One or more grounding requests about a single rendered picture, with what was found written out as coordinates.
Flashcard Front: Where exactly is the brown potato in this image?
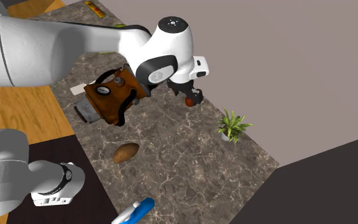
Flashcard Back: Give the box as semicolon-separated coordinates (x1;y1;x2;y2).
112;143;141;165

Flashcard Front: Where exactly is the green flat thing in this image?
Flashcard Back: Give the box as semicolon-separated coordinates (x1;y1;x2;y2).
99;23;127;55

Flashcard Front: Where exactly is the rusty orange machine with gauge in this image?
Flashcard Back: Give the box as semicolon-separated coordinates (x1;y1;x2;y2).
73;64;152;127

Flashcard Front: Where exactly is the dark robot stand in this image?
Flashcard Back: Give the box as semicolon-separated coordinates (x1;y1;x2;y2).
6;134;120;224

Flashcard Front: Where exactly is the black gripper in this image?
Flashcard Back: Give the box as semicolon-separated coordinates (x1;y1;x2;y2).
167;79;204;105

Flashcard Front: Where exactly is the white flat card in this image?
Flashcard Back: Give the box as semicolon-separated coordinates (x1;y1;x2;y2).
69;82;88;97

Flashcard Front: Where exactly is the yellow flat bar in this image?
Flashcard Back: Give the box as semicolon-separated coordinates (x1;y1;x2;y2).
83;0;107;18

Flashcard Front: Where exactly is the green potted plant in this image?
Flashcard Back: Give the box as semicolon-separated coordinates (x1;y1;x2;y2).
217;107;254;144

